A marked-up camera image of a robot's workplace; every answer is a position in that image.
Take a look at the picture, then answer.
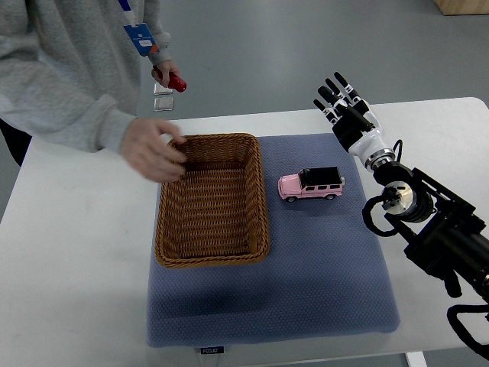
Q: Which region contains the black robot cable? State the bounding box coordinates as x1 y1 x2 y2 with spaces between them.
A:
361 194 400 237

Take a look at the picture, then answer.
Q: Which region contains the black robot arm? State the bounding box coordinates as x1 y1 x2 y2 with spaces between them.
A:
314 73 488 300

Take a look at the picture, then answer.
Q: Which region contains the person's right hand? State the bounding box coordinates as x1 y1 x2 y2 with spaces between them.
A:
120 119 186 183

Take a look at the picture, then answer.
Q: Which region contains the upper silver floor plate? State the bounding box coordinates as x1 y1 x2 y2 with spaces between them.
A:
153 83 173 96

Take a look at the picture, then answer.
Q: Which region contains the blue ID badge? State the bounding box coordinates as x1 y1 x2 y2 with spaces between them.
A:
124 23 160 57

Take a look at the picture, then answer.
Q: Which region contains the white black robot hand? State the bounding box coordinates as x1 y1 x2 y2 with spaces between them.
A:
313 72 393 158

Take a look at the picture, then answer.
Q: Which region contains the red cylindrical device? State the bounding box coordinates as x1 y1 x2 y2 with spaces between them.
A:
153 66 187 93

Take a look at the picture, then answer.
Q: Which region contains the brown wicker basket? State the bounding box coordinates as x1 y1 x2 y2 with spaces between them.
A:
154 133 270 268

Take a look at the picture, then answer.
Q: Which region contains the grey sweater sleeve forearm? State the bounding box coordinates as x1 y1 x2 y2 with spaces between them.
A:
1 46 141 152

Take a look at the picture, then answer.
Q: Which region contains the pink toy car black roof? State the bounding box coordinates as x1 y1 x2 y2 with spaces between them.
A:
277 167 345 203

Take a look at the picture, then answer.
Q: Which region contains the blue textured mat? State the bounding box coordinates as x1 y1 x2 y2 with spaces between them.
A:
147 134 400 348

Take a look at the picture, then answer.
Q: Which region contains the grey sweater left sleeve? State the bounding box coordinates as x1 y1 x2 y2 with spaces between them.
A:
143 0 171 66

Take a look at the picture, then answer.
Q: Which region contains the lower silver floor plate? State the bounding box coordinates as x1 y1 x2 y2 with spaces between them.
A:
153 96 174 112

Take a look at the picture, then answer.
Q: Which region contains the silver floor plate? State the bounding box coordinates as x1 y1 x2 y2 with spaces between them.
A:
153 83 173 96
153 96 174 112

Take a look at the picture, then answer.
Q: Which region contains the wooden box corner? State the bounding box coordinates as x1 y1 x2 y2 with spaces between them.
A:
434 0 489 15

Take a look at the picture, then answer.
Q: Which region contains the person's left hand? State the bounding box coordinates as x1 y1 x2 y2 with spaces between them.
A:
151 60 180 87

